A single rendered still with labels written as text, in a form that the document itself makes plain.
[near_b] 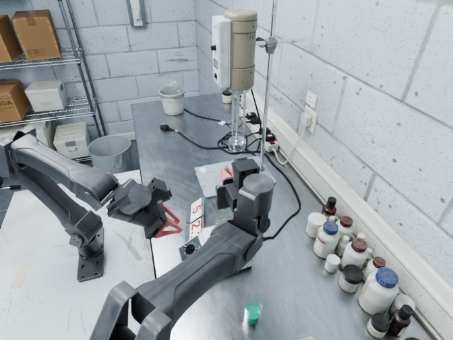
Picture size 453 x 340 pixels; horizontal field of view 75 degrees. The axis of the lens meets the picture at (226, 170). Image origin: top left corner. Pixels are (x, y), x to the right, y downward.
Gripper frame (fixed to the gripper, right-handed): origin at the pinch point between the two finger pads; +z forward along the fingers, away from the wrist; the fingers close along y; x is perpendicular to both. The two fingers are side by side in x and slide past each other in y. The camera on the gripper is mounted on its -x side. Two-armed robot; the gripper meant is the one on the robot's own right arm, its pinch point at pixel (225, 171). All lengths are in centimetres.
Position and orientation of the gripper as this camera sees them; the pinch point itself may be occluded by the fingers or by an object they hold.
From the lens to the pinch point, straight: 74.0
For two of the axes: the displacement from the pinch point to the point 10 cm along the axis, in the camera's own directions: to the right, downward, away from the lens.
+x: 0.0, 8.0, 5.9
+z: -3.3, -5.6, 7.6
